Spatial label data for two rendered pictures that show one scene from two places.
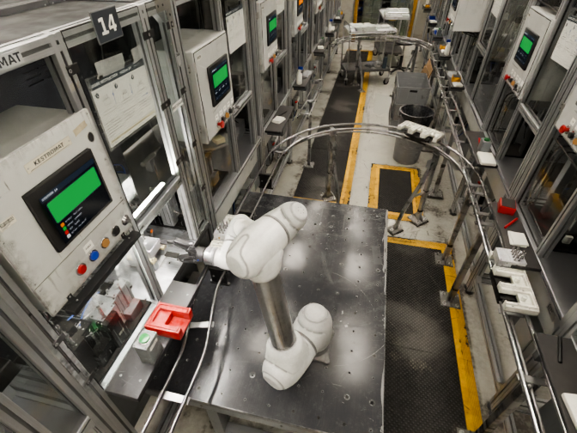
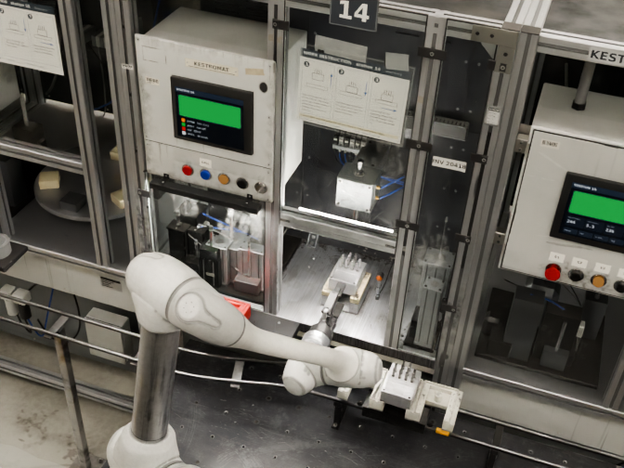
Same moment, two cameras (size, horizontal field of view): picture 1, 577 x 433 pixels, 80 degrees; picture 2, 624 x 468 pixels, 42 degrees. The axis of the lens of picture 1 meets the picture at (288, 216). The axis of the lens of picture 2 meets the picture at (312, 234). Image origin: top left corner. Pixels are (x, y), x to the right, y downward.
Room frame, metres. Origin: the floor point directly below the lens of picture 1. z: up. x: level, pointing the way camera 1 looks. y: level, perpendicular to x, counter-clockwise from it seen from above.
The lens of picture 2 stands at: (1.26, -1.39, 2.80)
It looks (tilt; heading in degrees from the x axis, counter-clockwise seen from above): 38 degrees down; 94
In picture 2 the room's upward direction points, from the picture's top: 3 degrees clockwise
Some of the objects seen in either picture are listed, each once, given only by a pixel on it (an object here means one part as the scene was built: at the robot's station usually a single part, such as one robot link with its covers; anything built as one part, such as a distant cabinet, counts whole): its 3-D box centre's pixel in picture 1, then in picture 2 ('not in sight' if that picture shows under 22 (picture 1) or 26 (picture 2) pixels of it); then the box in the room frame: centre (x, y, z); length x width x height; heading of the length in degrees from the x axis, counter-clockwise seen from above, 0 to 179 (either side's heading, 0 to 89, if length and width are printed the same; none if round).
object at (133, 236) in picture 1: (105, 265); (204, 192); (0.78, 0.62, 1.37); 0.36 x 0.04 x 0.04; 166
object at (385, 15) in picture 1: (391, 35); not in sight; (7.64, -2.12, 0.48); 0.84 x 0.58 x 0.97; 174
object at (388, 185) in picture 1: (395, 190); not in sight; (3.05, -1.17, 0.01); 1.00 x 0.55 x 0.01; 166
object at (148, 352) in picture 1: (146, 345); not in sight; (0.71, 0.57, 0.97); 0.08 x 0.08 x 0.12; 76
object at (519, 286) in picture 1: (509, 283); not in sight; (1.10, -1.11, 0.84); 0.37 x 0.14 x 0.10; 166
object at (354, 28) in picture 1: (367, 52); not in sight; (6.50, -1.43, 0.48); 0.88 x 0.56 x 0.96; 94
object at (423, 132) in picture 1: (419, 133); not in sight; (2.73, -1.14, 0.84); 0.37 x 0.14 x 0.10; 44
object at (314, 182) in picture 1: (347, 98); not in sight; (5.63, -1.00, 0.01); 5.85 x 0.59 x 0.01; 166
